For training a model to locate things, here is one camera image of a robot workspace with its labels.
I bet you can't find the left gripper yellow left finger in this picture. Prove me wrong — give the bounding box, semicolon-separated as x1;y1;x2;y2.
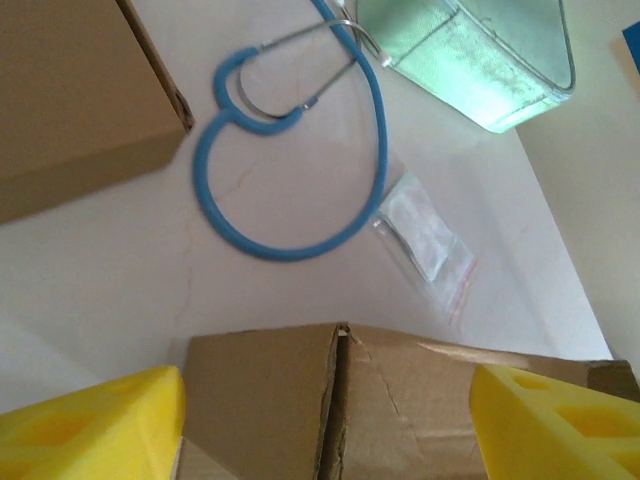
0;365;187;480

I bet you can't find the blue stethoscope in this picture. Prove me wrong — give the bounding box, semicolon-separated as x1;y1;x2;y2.
193;0;390;264

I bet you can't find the small clear plastic bag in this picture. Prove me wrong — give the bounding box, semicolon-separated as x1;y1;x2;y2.
372;169;477;321

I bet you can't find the brown cardboard box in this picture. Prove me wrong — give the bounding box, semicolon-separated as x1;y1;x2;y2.
0;0;195;227
174;322;640;480

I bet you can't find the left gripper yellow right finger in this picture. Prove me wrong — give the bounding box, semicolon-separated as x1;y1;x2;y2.
470;363;640;480

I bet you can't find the mint green zip case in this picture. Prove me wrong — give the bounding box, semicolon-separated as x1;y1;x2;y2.
355;0;576;134

